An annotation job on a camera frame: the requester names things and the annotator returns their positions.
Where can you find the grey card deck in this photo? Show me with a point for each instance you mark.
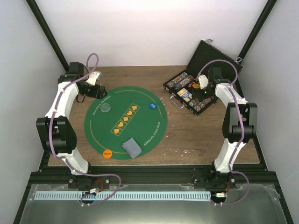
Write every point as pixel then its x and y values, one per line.
pixel 132 148

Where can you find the light blue slotted strip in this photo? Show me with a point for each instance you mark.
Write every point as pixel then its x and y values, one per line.
pixel 126 195

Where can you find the round green poker mat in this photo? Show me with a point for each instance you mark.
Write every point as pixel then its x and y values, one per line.
pixel 129 117

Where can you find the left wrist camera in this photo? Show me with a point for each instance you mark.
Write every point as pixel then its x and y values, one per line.
pixel 94 77

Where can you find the black poker chip case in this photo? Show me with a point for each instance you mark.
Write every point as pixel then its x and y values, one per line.
pixel 200 64

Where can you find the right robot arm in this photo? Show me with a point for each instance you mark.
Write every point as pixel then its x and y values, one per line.
pixel 239 125

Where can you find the clear acrylic dealer button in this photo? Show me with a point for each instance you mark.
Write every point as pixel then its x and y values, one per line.
pixel 105 107

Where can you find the chrome case handle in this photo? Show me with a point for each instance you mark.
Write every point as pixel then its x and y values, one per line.
pixel 173 102

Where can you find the black aluminium frame rail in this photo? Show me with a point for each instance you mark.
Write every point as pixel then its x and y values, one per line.
pixel 184 174

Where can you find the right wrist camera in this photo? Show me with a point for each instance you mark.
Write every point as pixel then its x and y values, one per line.
pixel 203 81

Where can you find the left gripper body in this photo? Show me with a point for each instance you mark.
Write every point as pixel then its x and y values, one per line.
pixel 96 93

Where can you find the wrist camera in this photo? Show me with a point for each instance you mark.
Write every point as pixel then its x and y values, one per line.
pixel 203 81
pixel 94 77

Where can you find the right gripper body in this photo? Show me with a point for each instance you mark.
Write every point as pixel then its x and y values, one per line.
pixel 207 94

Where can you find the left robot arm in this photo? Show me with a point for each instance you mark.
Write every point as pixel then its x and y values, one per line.
pixel 55 131

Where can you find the blue Texas Hold'em card box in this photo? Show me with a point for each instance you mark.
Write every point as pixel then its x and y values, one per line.
pixel 185 95

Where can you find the blue small blind button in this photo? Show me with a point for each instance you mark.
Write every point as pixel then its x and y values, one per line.
pixel 153 105

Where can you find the orange big blind button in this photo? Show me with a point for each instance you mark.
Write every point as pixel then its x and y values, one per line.
pixel 107 153
pixel 196 86

